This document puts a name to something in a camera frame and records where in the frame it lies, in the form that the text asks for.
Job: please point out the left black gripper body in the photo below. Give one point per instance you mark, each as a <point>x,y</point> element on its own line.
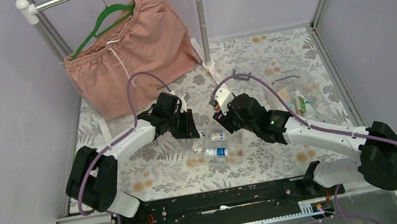
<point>188,124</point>

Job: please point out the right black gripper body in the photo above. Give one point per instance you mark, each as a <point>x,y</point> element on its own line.
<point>232,123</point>

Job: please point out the small white vial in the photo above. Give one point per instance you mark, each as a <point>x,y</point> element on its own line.
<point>218,136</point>

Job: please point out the clear box lid black handle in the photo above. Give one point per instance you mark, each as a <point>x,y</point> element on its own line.
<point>266,74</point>

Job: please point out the blue white medicine bottle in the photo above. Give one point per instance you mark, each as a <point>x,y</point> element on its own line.
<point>216,152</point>

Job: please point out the clear compartment organizer tray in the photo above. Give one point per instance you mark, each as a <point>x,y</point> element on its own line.
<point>216,147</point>

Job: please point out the clear plastic kit box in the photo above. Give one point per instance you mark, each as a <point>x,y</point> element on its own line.
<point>304,82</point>

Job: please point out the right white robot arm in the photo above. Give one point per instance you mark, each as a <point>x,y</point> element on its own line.
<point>370,153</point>

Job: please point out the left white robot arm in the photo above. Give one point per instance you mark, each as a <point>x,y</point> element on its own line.
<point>94,174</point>

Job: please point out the floral table mat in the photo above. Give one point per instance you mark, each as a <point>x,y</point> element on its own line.
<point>160,169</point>

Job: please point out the pink fabric shorts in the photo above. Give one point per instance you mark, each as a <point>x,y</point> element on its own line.
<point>128,64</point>

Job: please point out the metal clothes rack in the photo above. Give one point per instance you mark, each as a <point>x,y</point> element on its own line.
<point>33,14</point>

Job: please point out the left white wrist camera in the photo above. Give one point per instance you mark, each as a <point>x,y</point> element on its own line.
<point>181,102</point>

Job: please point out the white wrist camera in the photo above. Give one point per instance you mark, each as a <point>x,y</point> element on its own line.
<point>181,102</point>
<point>223,97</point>

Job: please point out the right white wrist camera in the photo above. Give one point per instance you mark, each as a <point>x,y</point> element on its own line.
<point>223,97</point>

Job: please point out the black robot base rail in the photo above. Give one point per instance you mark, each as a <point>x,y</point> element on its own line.
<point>237,205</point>

